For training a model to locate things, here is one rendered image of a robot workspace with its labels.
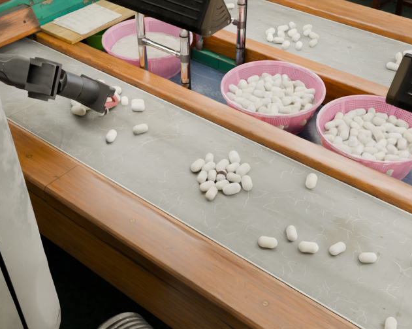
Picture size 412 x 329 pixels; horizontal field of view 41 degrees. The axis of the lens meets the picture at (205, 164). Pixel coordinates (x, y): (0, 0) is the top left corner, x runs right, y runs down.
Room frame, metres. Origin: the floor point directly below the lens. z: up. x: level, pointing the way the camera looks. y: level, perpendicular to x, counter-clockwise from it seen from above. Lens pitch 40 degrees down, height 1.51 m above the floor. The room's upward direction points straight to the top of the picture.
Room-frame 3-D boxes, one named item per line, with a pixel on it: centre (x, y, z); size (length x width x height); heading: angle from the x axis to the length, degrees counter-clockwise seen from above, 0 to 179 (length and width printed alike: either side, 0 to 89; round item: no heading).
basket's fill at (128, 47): (1.48, 0.17, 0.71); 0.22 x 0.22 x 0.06
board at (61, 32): (1.62, 0.34, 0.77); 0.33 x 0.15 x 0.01; 141
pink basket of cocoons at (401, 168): (1.03, -0.39, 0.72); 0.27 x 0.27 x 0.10
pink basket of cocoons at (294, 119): (1.20, -0.17, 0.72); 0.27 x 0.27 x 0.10
